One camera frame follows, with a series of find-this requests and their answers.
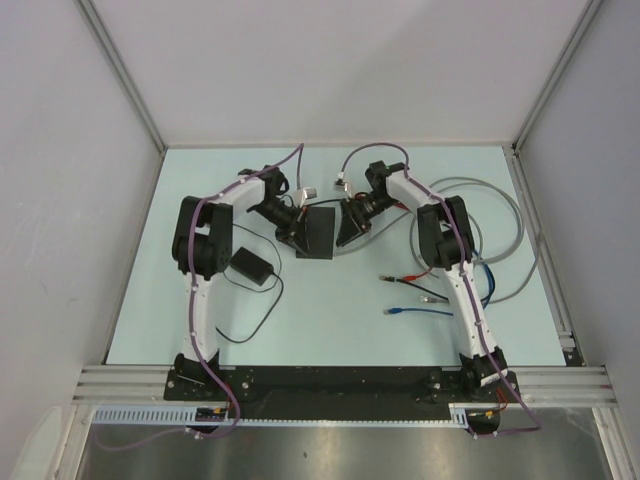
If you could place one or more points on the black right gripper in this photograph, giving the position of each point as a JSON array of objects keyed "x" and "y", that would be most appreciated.
[{"x": 349, "y": 230}]

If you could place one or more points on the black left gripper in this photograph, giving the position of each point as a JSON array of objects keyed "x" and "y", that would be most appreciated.
[{"x": 295, "y": 230}]

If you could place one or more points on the black network switch box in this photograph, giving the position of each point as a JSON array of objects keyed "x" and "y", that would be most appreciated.
[{"x": 320, "y": 229}]

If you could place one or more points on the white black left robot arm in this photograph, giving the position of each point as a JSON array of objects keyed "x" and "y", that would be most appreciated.
[{"x": 202, "y": 248}]

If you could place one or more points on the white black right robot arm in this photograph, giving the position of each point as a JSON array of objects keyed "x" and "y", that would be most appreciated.
[{"x": 446, "y": 245}]

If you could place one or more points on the black power adapter brick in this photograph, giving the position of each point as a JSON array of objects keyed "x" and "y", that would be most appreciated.
[{"x": 251, "y": 266}]

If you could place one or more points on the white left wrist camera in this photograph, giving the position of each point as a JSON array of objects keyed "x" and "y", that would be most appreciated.
[{"x": 303, "y": 196}]

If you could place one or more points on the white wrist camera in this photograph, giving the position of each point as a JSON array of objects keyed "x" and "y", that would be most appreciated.
[
  {"x": 303, "y": 196},
  {"x": 342, "y": 185}
]

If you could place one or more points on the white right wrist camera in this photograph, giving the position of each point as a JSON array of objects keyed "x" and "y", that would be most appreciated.
[{"x": 342, "y": 185}]

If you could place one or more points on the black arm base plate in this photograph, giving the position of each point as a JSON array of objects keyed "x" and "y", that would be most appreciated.
[{"x": 336, "y": 389}]

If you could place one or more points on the aluminium front frame rail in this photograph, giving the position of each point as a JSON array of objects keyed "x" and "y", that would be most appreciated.
[{"x": 536, "y": 386}]

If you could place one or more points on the grey slotted cable duct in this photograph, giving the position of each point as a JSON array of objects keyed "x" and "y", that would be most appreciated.
[{"x": 438, "y": 416}]

